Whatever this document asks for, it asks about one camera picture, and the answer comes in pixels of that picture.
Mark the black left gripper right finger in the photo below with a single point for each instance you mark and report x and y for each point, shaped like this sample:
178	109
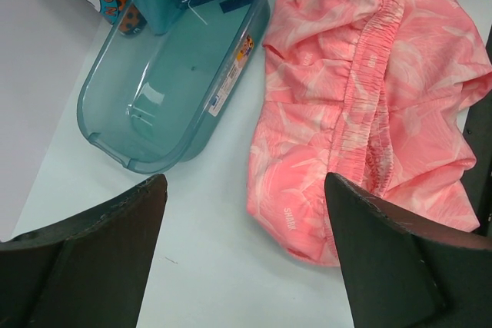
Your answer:
403	270

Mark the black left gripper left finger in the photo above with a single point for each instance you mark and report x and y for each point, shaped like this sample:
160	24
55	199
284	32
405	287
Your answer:
88	270

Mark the pink patterned shorts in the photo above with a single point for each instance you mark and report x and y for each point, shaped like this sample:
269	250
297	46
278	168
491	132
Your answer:
370	90

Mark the teal plastic tub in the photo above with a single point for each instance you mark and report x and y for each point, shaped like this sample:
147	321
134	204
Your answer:
151	101

